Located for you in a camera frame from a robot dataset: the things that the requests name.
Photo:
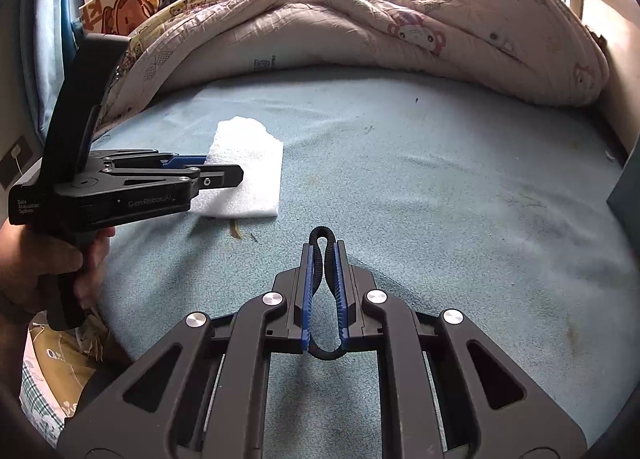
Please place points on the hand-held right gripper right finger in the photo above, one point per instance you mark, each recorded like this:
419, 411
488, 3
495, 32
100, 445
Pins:
341, 289

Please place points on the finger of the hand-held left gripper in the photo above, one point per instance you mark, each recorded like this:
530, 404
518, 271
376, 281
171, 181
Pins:
185, 160
220, 178

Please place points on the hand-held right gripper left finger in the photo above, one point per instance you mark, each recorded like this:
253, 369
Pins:
307, 289

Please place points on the white towel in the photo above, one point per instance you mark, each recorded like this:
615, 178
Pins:
245, 174

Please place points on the person's left forearm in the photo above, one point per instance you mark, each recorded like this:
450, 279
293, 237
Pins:
11, 349

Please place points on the person's left hand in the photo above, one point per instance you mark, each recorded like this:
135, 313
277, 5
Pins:
30, 259

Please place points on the blue bed mattress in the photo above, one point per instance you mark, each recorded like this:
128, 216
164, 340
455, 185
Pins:
425, 189

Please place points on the blue curtain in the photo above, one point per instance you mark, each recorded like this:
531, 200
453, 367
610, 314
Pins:
52, 39

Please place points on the cartoon bear printed pillow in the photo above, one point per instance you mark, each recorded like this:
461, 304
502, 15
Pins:
120, 4

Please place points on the printed checked cloth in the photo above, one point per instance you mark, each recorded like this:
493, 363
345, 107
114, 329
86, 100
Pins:
55, 369

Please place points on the cartoon printed quilt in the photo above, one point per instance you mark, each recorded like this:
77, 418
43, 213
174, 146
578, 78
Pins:
375, 39

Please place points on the wall socket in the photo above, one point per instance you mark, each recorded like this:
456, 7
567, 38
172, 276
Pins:
15, 164

